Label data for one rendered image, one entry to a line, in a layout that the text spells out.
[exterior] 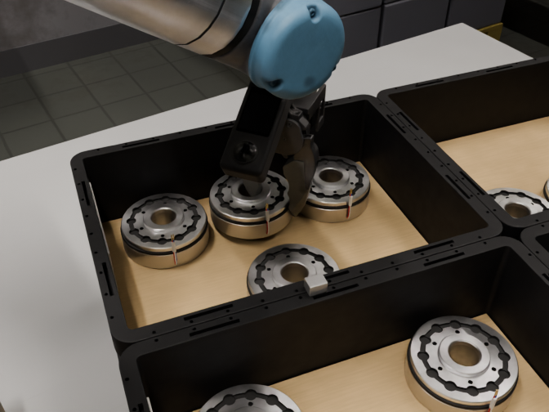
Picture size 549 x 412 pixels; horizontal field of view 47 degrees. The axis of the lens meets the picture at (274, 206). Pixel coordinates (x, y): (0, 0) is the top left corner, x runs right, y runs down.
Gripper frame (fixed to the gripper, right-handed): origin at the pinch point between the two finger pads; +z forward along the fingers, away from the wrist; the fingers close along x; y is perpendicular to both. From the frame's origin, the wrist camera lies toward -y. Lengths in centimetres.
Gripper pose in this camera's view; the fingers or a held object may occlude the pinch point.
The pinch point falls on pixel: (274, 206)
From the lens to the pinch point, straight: 77.8
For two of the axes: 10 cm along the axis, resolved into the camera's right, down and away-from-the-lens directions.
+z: 0.0, 7.7, 6.4
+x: -9.3, -2.4, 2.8
